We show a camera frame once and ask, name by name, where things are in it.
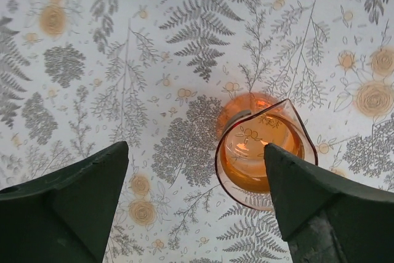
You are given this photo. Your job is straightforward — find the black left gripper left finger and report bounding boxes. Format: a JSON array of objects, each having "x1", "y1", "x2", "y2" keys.
[{"x1": 1, "y1": 142, "x2": 129, "y2": 262}]

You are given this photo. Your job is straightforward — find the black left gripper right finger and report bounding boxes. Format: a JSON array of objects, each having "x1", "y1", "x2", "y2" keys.
[{"x1": 264, "y1": 144, "x2": 393, "y2": 262}]

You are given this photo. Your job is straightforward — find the orange glass carafe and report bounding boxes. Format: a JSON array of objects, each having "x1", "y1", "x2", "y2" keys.
[{"x1": 215, "y1": 92, "x2": 318, "y2": 211}]

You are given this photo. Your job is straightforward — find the floral patterned table mat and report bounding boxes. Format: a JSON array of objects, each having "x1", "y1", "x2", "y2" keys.
[{"x1": 1, "y1": 0, "x2": 393, "y2": 262}]

